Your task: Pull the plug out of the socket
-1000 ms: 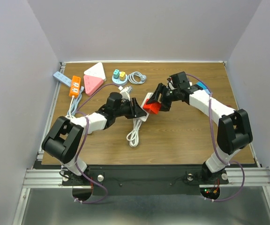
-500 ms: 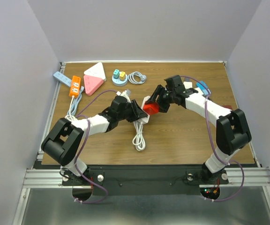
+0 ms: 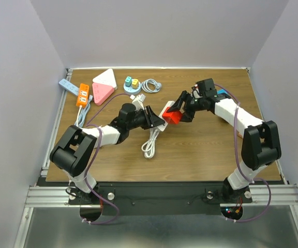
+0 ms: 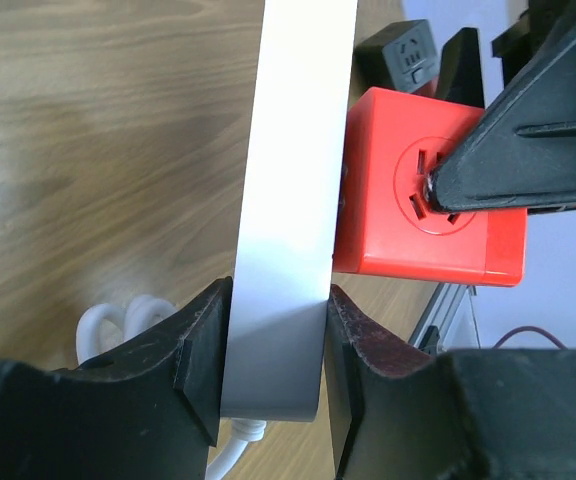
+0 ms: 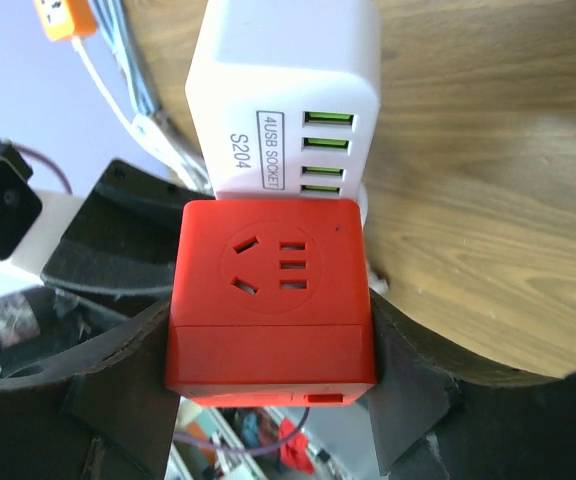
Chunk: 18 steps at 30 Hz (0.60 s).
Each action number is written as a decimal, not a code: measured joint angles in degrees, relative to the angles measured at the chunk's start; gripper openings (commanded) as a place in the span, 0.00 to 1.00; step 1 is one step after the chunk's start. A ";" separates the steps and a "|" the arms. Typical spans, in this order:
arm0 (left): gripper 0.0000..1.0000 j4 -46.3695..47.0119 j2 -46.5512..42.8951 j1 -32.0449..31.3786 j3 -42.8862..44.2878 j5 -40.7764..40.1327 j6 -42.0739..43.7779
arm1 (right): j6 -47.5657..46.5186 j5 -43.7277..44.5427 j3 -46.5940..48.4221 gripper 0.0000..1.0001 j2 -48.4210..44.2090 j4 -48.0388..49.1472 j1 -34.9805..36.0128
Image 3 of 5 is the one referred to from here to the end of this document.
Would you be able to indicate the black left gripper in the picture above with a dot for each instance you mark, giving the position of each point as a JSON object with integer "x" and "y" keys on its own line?
{"x": 149, "y": 119}

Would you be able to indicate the orange USB power strip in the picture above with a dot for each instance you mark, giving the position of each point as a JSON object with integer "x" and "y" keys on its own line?
{"x": 83, "y": 95}

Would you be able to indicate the yellow plug adapter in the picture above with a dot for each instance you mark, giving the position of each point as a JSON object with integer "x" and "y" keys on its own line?
{"x": 135, "y": 83}

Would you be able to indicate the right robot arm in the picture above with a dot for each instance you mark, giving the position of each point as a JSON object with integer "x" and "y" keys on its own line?
{"x": 261, "y": 144}

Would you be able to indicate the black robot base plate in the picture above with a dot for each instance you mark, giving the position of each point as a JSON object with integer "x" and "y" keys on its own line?
{"x": 170, "y": 198}

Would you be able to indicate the light blue round socket base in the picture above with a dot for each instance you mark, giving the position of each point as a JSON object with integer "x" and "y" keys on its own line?
{"x": 130, "y": 90}

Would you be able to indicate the light blue power strip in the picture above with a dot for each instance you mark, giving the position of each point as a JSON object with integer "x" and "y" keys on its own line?
{"x": 68, "y": 86}

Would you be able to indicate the aluminium frame rail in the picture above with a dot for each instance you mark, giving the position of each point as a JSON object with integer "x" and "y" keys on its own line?
{"x": 54, "y": 197}

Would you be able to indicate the white triangular power strip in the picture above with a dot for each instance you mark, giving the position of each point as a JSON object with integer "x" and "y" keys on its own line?
{"x": 106, "y": 78}

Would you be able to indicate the red cube socket adapter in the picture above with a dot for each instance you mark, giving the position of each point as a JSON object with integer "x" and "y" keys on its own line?
{"x": 172, "y": 117}

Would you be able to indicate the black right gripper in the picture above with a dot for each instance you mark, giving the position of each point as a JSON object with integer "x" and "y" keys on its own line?
{"x": 189, "y": 115}

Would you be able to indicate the blue plug adapter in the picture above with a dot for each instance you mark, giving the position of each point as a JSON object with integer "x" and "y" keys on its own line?
{"x": 222, "y": 91}

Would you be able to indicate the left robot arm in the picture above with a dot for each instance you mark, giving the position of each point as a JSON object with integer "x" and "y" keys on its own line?
{"x": 73, "y": 150}

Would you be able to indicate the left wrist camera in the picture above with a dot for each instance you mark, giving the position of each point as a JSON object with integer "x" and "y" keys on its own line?
{"x": 138, "y": 98}

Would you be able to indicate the teal plug adapter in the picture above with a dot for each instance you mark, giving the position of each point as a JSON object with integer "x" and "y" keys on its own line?
{"x": 128, "y": 81}

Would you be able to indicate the pink triangular power strip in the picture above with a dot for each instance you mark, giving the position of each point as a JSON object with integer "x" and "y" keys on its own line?
{"x": 101, "y": 92}

